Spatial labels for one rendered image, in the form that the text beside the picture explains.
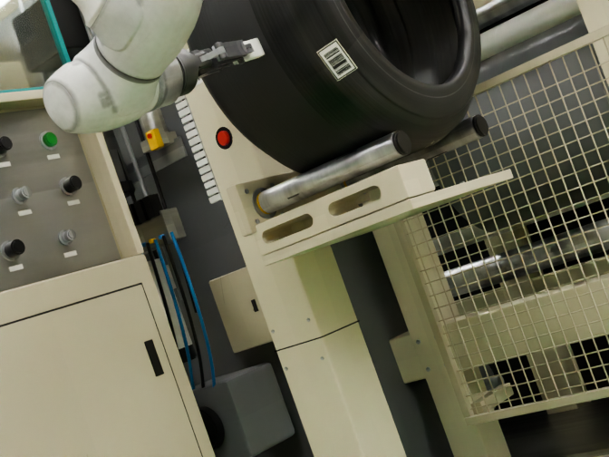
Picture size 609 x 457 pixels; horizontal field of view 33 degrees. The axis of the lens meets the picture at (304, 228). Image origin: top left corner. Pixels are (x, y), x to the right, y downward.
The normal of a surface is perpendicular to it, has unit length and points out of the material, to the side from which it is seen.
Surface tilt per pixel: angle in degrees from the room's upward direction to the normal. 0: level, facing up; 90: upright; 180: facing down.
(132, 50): 129
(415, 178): 90
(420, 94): 100
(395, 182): 90
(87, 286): 90
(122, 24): 124
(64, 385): 90
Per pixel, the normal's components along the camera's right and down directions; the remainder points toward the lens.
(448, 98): 0.77, -0.11
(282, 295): -0.61, 0.18
